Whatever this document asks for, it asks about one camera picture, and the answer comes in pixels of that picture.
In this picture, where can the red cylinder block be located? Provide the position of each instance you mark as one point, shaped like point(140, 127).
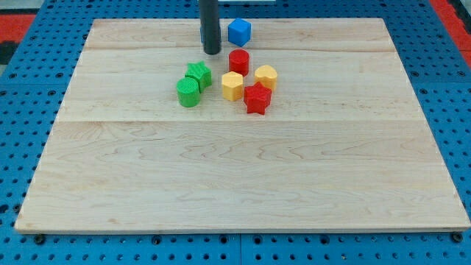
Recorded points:
point(239, 61)

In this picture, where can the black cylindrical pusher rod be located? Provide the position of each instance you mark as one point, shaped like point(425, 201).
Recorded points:
point(210, 26)

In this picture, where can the green star block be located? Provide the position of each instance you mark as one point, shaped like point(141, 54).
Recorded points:
point(200, 73)

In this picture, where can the red star block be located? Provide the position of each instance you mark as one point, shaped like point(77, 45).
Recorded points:
point(257, 98)

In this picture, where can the light wooden board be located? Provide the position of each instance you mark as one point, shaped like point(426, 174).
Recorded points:
point(343, 147)

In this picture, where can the blue cube block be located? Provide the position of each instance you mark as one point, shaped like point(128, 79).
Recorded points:
point(239, 32)

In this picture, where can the green cylinder block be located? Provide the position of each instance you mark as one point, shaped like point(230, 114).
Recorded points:
point(188, 92)

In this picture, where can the yellow heart block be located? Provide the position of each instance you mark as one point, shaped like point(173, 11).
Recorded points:
point(267, 76)

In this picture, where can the yellow hexagon block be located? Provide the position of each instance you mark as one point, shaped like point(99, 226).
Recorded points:
point(232, 86)

